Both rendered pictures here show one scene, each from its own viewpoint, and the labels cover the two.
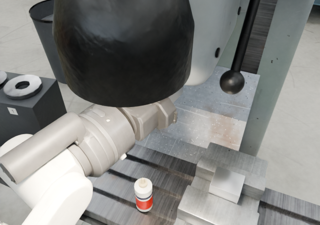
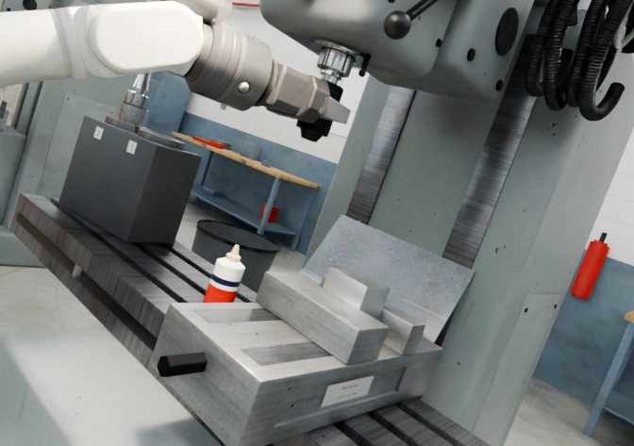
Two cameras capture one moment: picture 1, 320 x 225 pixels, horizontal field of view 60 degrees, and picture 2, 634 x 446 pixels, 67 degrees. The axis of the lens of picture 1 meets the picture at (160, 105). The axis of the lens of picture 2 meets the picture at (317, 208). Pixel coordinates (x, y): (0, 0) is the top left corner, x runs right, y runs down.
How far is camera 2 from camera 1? 0.50 m
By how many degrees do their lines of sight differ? 39
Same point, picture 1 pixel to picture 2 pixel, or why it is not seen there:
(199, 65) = not seen: outside the picture
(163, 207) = not seen: hidden behind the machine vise
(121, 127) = (262, 50)
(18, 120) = (127, 164)
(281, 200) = (446, 424)
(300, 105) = not seen: outside the picture
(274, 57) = (500, 243)
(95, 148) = (226, 33)
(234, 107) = (423, 311)
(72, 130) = not seen: outside the picture
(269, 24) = (499, 189)
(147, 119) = (292, 75)
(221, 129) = not seen: hidden behind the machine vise
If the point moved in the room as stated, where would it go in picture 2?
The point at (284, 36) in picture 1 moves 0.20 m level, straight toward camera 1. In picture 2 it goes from (518, 211) to (473, 191)
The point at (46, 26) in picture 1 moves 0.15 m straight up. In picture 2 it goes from (208, 242) to (217, 215)
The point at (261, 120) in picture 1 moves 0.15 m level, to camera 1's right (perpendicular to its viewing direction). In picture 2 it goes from (464, 368) to (550, 405)
